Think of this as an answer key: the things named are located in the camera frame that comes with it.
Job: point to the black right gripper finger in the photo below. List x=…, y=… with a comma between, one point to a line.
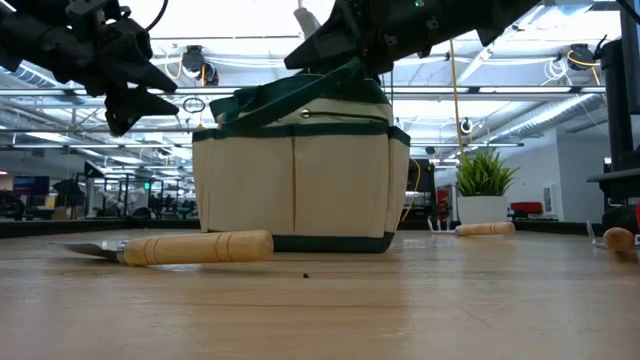
x=340, y=35

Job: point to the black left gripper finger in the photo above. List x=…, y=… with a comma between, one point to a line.
x=127, y=110
x=142, y=75

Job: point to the cream green-trimmed gardening bag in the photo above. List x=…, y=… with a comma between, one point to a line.
x=300, y=185

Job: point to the red and black garden glove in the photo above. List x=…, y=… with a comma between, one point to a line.
x=620, y=217

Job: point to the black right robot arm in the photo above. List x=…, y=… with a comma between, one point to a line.
x=475, y=15

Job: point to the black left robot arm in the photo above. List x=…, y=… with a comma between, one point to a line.
x=25, y=40

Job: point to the black background monitor cart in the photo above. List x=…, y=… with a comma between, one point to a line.
x=425, y=180

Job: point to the green plant in white pot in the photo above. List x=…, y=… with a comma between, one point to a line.
x=482, y=210

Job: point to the black computer monitor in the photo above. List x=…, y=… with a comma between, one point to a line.
x=625, y=100

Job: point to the grey computer desk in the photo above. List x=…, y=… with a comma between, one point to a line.
x=620, y=182

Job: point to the black metal table frame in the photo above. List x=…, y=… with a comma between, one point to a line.
x=100, y=227

